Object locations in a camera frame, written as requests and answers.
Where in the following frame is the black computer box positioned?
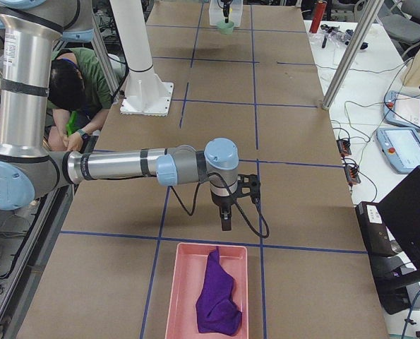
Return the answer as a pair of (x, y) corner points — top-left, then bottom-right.
(355, 201), (395, 257)

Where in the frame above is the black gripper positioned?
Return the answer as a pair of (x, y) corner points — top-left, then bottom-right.
(210, 186), (237, 231)
(220, 0), (232, 23)

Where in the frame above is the person in green shirt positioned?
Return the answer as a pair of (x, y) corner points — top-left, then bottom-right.
(47, 47), (114, 151)

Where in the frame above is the aluminium frame post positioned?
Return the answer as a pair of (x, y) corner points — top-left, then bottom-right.
(322, 0), (384, 110)

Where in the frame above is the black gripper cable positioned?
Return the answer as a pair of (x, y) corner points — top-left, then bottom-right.
(169, 172), (270, 237)

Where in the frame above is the teach pendant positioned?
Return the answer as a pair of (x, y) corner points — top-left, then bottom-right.
(376, 127), (420, 174)
(383, 90), (420, 131)

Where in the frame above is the far teach pendant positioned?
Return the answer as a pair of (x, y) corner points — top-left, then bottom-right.
(383, 90), (420, 131)

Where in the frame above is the red cylinder bottle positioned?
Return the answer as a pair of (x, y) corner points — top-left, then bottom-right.
(309, 0), (327, 34)

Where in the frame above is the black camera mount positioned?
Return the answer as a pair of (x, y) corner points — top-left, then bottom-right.
(236, 174), (260, 205)

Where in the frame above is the pink plastic tray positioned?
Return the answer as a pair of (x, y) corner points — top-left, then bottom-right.
(165, 243), (249, 338)

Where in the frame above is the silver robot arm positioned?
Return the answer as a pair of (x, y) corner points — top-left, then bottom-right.
(0, 1), (239, 230)

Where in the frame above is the purple cloth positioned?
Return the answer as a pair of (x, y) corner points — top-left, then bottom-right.
(196, 248), (242, 336)

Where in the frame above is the white pedestal column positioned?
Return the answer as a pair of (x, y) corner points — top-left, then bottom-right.
(110, 0), (174, 117)

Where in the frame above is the black monitor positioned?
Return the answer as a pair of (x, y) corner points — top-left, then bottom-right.
(377, 166), (420, 268)

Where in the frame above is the green bowl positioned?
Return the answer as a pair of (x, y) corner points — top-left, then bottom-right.
(216, 20), (235, 35)

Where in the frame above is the near teach pendant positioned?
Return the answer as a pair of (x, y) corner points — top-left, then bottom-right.
(376, 127), (420, 174)

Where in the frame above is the clear plastic bin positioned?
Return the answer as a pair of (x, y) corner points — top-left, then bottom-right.
(208, 0), (242, 28)

